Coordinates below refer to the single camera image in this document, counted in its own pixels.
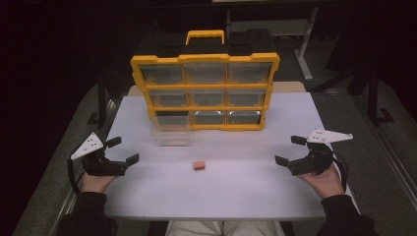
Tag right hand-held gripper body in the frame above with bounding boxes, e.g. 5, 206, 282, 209
288, 128, 354, 176

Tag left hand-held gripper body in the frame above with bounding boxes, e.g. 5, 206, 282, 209
70, 132, 129, 177

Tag clear plastic drawer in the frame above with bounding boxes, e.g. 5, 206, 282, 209
149, 114, 195, 148

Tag yellow black organizer cabinet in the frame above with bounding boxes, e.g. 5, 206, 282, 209
130, 29, 281, 133

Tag person's left hand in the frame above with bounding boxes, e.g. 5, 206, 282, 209
80, 172, 117, 195

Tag person's right hand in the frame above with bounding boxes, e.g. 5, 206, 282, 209
297, 163, 345, 200

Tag black metal stand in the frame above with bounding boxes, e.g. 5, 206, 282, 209
86, 70, 111, 126
366, 63, 396, 128

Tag person's legs light pants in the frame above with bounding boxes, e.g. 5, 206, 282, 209
164, 220, 287, 236

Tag grid of clear closed drawers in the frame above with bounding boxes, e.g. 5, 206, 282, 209
139, 62, 273, 126

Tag aluminium rail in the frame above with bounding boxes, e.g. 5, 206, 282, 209
48, 97, 123, 236
351, 93, 417, 211

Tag left hand-held gripper black cable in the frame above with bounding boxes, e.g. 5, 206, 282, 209
66, 158, 82, 195

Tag hand-held gripper black cable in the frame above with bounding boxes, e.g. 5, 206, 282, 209
66, 158, 82, 195
331, 151, 349, 193

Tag right hand-held gripper black cable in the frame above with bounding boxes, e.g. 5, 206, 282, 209
331, 151, 349, 193

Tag white metal desk frame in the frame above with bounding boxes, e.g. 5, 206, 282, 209
225, 6, 320, 83

